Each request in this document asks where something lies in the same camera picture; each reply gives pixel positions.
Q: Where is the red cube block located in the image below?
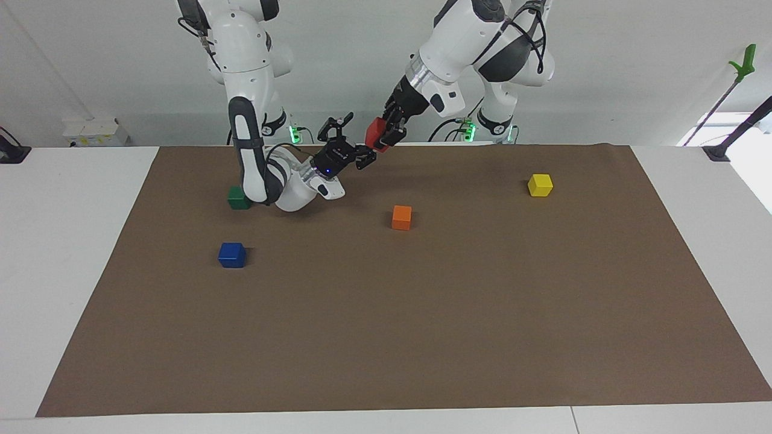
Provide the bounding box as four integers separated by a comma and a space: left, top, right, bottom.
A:
365, 117, 390, 153

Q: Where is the blue cube block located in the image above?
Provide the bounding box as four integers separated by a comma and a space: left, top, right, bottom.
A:
218, 242, 247, 269

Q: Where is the brown paper mat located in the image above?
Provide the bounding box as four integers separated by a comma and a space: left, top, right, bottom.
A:
35, 143, 772, 418

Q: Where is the white power strip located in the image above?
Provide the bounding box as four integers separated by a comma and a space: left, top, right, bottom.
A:
62, 118, 130, 149

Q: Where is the black clamp stand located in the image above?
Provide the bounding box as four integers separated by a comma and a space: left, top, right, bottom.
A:
703, 95, 772, 162

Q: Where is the black table clamp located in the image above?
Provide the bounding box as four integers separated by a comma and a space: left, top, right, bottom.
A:
0, 127, 32, 165

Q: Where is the green tipped thin pole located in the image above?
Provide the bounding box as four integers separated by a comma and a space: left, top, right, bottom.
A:
682, 43, 758, 146

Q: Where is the black left base cable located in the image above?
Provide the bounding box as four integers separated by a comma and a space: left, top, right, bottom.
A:
428, 96, 484, 143

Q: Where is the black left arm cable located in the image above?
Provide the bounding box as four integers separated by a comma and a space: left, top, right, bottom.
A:
499, 0, 548, 77

